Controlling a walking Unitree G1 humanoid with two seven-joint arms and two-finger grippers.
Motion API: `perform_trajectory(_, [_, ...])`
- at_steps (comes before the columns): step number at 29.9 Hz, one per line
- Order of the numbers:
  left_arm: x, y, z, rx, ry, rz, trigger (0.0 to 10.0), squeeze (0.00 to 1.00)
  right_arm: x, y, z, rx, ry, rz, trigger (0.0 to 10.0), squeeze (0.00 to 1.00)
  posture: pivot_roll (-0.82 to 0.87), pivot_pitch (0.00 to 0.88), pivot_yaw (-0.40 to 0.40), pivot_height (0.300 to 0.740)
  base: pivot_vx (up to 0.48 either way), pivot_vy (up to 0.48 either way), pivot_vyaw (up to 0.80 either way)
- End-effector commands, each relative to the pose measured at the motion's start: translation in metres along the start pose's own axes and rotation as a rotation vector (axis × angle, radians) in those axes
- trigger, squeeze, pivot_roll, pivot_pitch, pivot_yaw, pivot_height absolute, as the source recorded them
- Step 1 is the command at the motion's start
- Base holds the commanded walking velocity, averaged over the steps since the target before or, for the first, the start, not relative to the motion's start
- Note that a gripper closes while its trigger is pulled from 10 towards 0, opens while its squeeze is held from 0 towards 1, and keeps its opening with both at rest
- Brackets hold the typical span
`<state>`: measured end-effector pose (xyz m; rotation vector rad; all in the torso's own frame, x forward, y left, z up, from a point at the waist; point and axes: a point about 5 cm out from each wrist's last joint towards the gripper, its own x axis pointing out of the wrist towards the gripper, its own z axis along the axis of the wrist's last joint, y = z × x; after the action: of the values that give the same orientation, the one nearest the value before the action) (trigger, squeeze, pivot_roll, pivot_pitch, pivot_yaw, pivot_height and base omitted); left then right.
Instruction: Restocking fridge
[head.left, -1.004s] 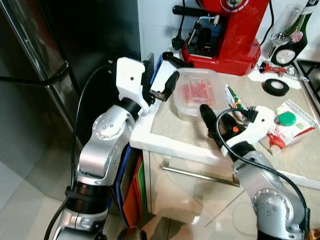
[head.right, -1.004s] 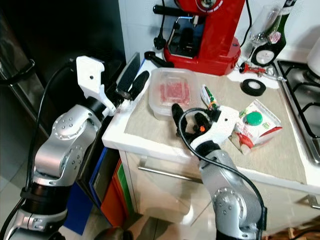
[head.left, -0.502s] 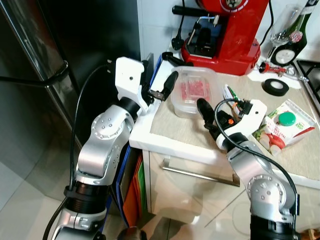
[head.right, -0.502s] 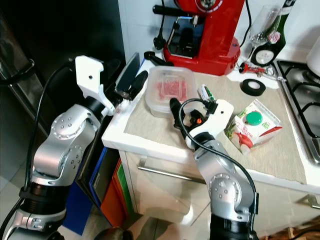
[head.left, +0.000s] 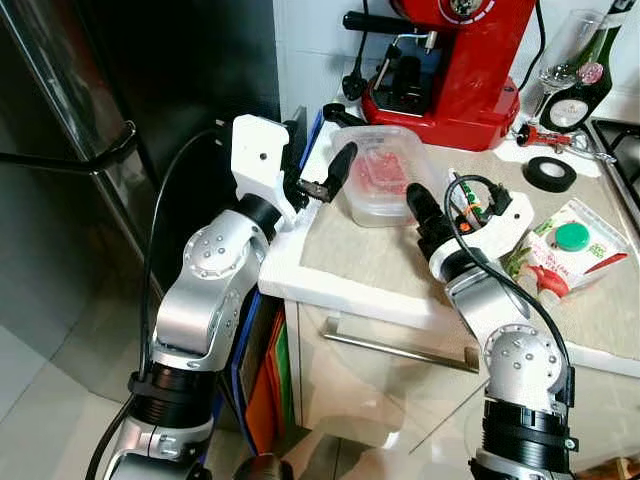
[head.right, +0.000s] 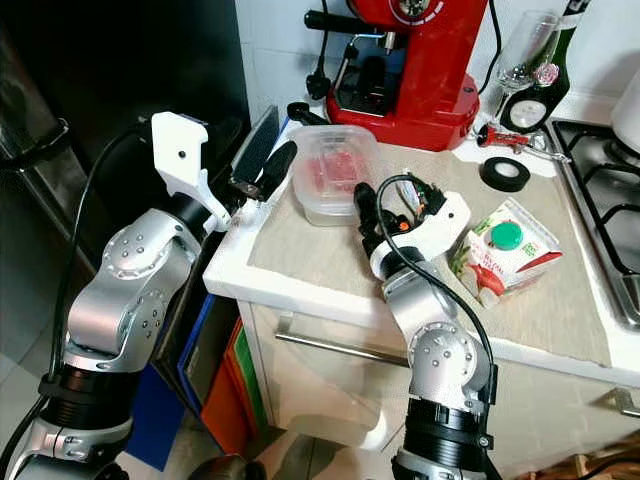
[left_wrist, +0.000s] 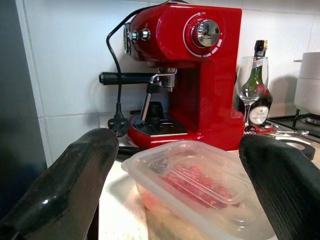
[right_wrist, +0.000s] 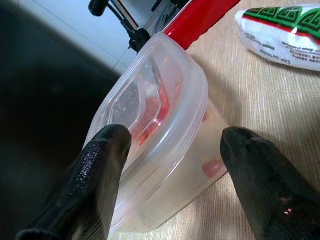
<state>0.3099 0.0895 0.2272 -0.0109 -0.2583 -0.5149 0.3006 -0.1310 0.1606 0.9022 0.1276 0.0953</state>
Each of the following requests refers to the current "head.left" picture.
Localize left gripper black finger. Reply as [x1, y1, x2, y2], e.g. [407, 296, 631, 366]
[284, 116, 311, 183]
[321, 141, 360, 198]

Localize metal cabinet door handle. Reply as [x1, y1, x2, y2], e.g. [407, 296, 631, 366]
[319, 317, 482, 375]

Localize black portafilter handle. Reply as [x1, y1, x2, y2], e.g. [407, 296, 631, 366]
[321, 101, 370, 130]

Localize dark panel blue rim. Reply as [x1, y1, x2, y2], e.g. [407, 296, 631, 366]
[303, 106, 327, 167]

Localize black tape roll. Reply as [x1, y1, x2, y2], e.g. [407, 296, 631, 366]
[523, 155, 580, 195]

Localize steel gas hob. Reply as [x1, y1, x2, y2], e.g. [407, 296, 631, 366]
[587, 116, 640, 172]

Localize black fridge handle bar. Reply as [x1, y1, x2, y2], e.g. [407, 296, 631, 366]
[0, 119, 139, 178]

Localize dark green wine bottle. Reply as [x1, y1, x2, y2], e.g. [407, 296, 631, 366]
[540, 0, 639, 135]

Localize white carton green cap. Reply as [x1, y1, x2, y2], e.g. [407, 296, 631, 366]
[498, 197, 632, 303]

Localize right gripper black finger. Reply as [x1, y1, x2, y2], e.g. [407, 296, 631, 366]
[404, 182, 449, 231]

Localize orange flat board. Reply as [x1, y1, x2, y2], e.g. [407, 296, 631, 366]
[247, 365, 286, 457]

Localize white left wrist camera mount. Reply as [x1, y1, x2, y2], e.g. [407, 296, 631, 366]
[229, 114, 309, 227]

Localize clear wine glass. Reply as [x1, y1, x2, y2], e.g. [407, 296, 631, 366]
[537, 8, 607, 97]

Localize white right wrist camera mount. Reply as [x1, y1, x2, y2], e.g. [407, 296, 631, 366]
[454, 187, 537, 264]

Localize red coffee machine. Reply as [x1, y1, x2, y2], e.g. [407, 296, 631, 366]
[342, 0, 539, 154]

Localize beige kitchen cabinet white counter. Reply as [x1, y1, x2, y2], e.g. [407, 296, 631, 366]
[257, 90, 640, 480]

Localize robot left leg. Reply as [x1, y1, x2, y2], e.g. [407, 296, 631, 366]
[234, 452, 297, 480]

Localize green flat board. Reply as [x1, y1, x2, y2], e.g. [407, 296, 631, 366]
[272, 314, 294, 442]

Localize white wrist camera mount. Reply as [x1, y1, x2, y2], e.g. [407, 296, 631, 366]
[454, 187, 537, 264]
[229, 114, 309, 227]

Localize tall dark steel fridge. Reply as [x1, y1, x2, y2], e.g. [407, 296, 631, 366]
[0, 0, 284, 363]

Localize red handled corkscrew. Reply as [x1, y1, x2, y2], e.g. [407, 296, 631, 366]
[511, 122, 620, 165]

